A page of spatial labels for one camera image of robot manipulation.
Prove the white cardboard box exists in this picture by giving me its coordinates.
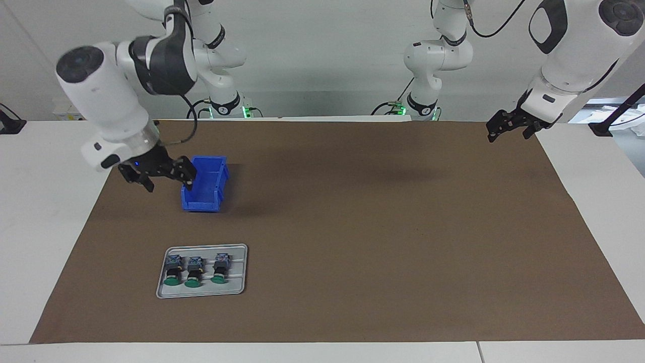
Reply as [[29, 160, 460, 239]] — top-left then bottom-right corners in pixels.
[[53, 98, 85, 122]]

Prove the white paper pile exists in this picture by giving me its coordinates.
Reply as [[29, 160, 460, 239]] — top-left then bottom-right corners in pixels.
[[568, 98, 645, 138]]

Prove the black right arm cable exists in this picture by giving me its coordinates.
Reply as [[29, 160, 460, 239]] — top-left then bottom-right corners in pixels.
[[160, 91, 199, 148]]

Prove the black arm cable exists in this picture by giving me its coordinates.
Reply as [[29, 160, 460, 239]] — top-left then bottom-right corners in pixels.
[[461, 0, 528, 39], [160, 91, 199, 148]]

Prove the brown table mat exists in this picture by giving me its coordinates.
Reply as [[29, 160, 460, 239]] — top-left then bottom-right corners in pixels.
[[29, 119, 645, 344]]

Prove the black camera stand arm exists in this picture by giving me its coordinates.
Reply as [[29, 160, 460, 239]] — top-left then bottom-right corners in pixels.
[[588, 83, 645, 138]]

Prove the green push button switch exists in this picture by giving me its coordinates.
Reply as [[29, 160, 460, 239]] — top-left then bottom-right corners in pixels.
[[184, 256, 205, 289], [163, 254, 184, 288], [210, 252, 232, 284]]

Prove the black clamp bracket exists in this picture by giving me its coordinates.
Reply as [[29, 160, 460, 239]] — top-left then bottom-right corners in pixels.
[[0, 103, 27, 135]]

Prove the grey metal tray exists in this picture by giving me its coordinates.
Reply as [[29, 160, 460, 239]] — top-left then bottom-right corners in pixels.
[[155, 244, 248, 299]]

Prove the black base cable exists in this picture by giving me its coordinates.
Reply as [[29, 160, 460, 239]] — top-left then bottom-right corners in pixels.
[[186, 98, 212, 120], [371, 76, 415, 115]]

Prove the blue plastic storage bin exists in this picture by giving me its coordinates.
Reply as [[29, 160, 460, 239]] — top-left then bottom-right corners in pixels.
[[181, 155, 230, 213]]

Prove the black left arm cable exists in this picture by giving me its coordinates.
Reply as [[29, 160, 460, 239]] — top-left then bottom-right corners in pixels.
[[461, 0, 528, 39]]

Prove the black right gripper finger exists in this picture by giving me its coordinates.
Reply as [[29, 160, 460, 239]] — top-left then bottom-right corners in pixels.
[[128, 171, 155, 193], [171, 156, 197, 191]]

